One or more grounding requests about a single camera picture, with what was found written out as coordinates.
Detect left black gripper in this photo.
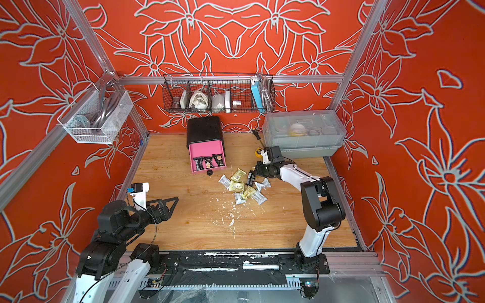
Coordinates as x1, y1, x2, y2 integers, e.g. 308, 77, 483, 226
118, 196, 179, 242

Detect black cookie packet with picture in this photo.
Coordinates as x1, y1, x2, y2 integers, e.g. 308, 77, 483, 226
203, 157, 213, 169

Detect pink top drawer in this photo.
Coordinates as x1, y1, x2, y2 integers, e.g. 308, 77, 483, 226
188, 140, 227, 175

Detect black pink drawer cabinet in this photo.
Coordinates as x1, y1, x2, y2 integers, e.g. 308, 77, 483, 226
186, 116, 224, 148

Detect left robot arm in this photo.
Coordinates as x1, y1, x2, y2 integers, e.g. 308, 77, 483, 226
73, 197, 180, 302

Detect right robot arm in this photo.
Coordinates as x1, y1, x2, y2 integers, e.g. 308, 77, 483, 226
255, 146, 346, 273

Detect green cookie packet middle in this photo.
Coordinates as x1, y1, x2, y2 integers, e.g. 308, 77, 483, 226
231, 168, 246, 182

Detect green cookie packet small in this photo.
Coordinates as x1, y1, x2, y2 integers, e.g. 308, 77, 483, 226
242, 186, 257, 200

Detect white cookie packet right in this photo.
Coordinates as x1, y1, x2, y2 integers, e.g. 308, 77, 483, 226
255, 178, 271, 192

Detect white cookie packet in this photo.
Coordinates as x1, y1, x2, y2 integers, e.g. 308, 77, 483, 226
255, 178, 271, 192
219, 174, 231, 190
251, 191, 267, 205
234, 193, 246, 205

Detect green cookie packet large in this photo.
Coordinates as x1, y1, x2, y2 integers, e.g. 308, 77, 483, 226
229, 180, 245, 193

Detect white cookie packet lower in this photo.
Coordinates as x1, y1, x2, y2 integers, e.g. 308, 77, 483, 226
251, 191, 267, 205

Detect yellow tape measure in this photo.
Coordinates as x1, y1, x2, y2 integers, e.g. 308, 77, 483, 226
255, 148, 264, 159

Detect white cookie packet left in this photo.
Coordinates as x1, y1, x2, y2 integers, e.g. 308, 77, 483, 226
219, 174, 231, 190

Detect white cookie packet centre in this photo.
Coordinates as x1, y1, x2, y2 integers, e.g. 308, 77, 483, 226
234, 193, 246, 205

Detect grey plastic storage box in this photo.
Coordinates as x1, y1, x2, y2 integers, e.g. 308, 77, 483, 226
263, 110, 347, 159

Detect blue box in basket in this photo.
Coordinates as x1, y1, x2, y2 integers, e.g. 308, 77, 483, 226
250, 75, 264, 112

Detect white cloth in basket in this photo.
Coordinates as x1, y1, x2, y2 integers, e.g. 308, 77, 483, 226
189, 90, 210, 110

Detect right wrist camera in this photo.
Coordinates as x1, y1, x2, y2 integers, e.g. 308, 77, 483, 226
261, 149, 271, 165

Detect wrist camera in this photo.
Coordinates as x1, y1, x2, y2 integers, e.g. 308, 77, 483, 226
127, 183, 150, 210
261, 149, 271, 165

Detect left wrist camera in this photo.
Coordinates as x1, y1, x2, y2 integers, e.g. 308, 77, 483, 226
127, 183, 150, 210

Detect black handled screwdriver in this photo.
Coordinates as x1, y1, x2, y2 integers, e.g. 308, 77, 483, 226
251, 129, 265, 148

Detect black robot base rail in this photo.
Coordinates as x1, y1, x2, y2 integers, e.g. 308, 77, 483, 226
147, 248, 330, 290

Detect black wire wall basket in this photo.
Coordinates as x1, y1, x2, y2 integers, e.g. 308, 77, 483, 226
162, 73, 276, 114

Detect clear plastic wall bin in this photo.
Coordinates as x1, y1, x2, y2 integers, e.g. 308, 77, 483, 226
57, 85, 133, 145

